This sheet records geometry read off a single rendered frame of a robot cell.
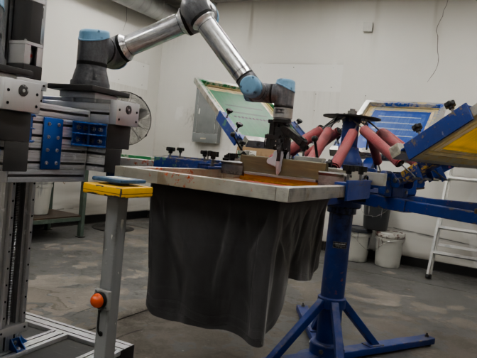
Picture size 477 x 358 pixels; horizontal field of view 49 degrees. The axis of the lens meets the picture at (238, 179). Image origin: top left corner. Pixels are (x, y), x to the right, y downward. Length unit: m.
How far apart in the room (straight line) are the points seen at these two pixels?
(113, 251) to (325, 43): 5.35
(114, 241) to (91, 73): 0.88
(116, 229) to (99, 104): 0.74
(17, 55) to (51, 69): 4.16
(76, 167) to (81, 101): 0.26
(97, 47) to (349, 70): 4.54
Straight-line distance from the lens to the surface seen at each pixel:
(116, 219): 1.40
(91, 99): 2.07
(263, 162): 2.03
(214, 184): 1.44
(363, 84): 6.27
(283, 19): 6.79
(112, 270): 1.42
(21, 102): 1.66
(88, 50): 2.12
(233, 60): 1.93
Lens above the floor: 1.07
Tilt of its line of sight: 3 degrees down
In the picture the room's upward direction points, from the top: 6 degrees clockwise
